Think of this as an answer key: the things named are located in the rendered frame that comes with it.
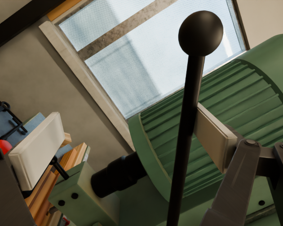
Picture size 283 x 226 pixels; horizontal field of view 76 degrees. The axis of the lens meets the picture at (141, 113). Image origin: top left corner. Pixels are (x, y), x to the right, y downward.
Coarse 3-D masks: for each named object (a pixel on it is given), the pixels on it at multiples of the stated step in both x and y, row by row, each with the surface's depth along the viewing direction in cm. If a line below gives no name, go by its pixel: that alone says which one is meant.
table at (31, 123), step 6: (36, 114) 59; (30, 120) 55; (36, 120) 57; (42, 120) 60; (24, 126) 52; (30, 126) 54; (36, 126) 56; (30, 132) 52; (60, 150) 60; (66, 150) 63; (60, 156) 59; (54, 168) 54
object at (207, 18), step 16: (192, 16) 13; (208, 16) 13; (192, 32) 13; (208, 32) 13; (192, 48) 14; (208, 48) 14; (192, 64) 15; (192, 80) 15; (192, 96) 16; (192, 112) 16; (192, 128) 17; (176, 160) 19; (176, 176) 19; (176, 192) 20; (176, 208) 21; (176, 224) 22
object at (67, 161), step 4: (68, 152) 60; (72, 152) 59; (76, 152) 61; (64, 156) 59; (68, 156) 57; (72, 156) 58; (64, 160) 56; (68, 160) 55; (72, 160) 57; (60, 164) 55; (64, 164) 54; (68, 164) 54; (64, 168) 51; (68, 168) 53; (56, 172) 52; (48, 216) 39; (44, 224) 37
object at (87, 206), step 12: (72, 168) 39; (84, 168) 37; (60, 180) 37; (72, 180) 34; (84, 180) 35; (60, 192) 33; (72, 192) 33; (84, 192) 33; (60, 204) 33; (72, 204) 34; (84, 204) 34; (96, 204) 35; (108, 204) 38; (72, 216) 35; (84, 216) 35; (96, 216) 36; (108, 216) 36
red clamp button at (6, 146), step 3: (0, 141) 28; (3, 141) 29; (6, 141) 29; (0, 144) 28; (3, 144) 28; (6, 144) 29; (9, 144) 30; (0, 147) 28; (3, 147) 28; (6, 147) 29; (9, 147) 29; (12, 147) 30; (3, 150) 28; (6, 150) 28
